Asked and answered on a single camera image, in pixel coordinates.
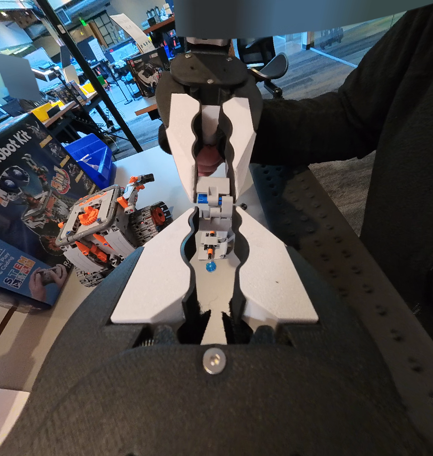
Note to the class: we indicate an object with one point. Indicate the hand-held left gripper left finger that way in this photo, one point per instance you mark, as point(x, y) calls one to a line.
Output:
point(152, 285)

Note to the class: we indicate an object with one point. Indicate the blue connector pin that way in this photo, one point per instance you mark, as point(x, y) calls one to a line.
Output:
point(202, 198)

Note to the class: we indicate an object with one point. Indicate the book stand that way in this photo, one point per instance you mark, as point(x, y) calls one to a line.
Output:
point(4, 416)

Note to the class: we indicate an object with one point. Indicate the toy tracked robot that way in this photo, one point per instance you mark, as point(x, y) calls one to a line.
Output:
point(102, 228)

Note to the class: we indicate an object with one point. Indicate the person's right hand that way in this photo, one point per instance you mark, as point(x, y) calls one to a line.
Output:
point(210, 162)

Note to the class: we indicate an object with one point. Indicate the blue robot kit box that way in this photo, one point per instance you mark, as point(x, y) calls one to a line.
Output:
point(20, 185)

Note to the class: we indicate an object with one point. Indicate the grey panel assembly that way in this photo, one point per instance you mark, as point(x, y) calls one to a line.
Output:
point(212, 242)

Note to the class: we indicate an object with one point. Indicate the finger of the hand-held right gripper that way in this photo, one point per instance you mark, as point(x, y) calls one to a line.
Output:
point(243, 142)
point(179, 135)

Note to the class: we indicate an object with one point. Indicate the black office chair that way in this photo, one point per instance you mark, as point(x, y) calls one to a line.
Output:
point(269, 67)

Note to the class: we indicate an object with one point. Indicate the blue storage bin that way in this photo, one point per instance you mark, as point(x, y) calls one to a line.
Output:
point(91, 156)

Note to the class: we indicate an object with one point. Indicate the grey panel piece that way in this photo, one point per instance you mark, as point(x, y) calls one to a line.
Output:
point(216, 206)

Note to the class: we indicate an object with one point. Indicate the wooden work table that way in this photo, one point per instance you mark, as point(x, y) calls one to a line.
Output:
point(147, 106)

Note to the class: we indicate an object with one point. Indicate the toy car box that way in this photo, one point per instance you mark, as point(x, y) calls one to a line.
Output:
point(147, 71)

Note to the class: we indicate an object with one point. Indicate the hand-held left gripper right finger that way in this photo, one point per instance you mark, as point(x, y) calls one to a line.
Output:
point(277, 285)

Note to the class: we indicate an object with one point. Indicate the black pole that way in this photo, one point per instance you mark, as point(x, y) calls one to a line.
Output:
point(91, 82)

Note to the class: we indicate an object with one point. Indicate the yellow storage bin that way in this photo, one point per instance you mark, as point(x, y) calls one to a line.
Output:
point(47, 112)

